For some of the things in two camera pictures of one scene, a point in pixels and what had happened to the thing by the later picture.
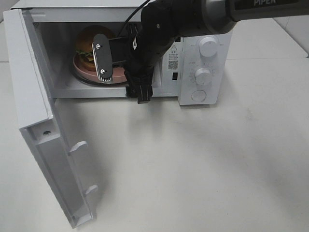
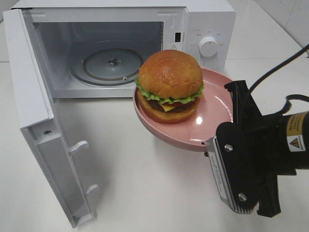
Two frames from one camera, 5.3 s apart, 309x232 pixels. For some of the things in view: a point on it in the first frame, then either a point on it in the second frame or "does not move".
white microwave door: x=38 y=121 does not move
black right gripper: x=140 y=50 -> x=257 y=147
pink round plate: x=119 y=74 -> x=216 y=107
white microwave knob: x=208 y=46 does not move
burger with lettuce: x=84 y=49 -> x=170 y=84
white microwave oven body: x=197 y=67 does not move
